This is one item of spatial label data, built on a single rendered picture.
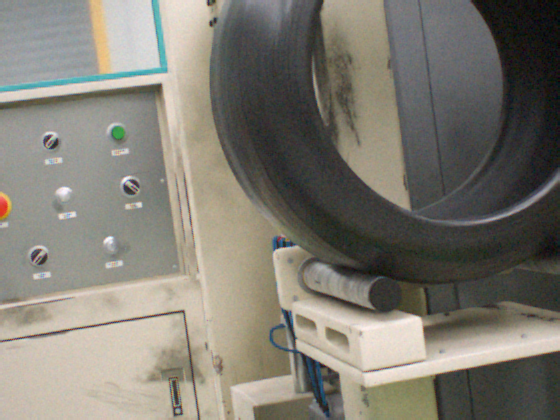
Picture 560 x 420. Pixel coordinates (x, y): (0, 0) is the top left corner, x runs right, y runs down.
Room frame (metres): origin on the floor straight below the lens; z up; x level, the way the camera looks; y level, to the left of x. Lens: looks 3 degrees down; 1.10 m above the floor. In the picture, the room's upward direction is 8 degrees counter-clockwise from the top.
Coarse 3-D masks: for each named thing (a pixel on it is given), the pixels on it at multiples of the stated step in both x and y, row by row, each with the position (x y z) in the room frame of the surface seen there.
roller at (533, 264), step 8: (552, 248) 1.58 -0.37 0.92; (536, 256) 1.62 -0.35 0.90; (544, 256) 1.59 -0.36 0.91; (552, 256) 1.57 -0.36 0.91; (520, 264) 1.68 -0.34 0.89; (528, 264) 1.65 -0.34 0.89; (536, 264) 1.62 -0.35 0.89; (544, 264) 1.60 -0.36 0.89; (552, 264) 1.57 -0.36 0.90; (552, 272) 1.59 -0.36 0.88
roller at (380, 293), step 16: (304, 272) 1.79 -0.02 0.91; (320, 272) 1.71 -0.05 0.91; (336, 272) 1.64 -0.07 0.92; (352, 272) 1.59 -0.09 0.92; (320, 288) 1.71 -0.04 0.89; (336, 288) 1.61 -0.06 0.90; (352, 288) 1.54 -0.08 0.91; (368, 288) 1.48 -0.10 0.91; (384, 288) 1.47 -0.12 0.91; (400, 288) 1.48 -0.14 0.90; (368, 304) 1.48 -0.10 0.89; (384, 304) 1.47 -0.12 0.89
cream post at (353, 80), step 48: (336, 0) 1.85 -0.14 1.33; (336, 48) 1.85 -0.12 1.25; (384, 48) 1.87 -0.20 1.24; (336, 96) 1.85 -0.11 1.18; (384, 96) 1.87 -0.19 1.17; (336, 144) 1.84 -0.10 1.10; (384, 144) 1.86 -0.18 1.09; (384, 192) 1.86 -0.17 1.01; (384, 384) 1.85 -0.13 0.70; (432, 384) 1.87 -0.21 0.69
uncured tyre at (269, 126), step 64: (256, 0) 1.48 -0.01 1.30; (320, 0) 1.46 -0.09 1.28; (512, 0) 1.81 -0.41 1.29; (256, 64) 1.46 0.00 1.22; (512, 64) 1.82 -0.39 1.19; (256, 128) 1.47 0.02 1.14; (320, 128) 1.45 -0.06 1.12; (512, 128) 1.81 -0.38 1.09; (256, 192) 1.58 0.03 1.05; (320, 192) 1.46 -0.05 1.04; (512, 192) 1.79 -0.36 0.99; (320, 256) 1.65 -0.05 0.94; (384, 256) 1.49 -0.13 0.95; (448, 256) 1.49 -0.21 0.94; (512, 256) 1.53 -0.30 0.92
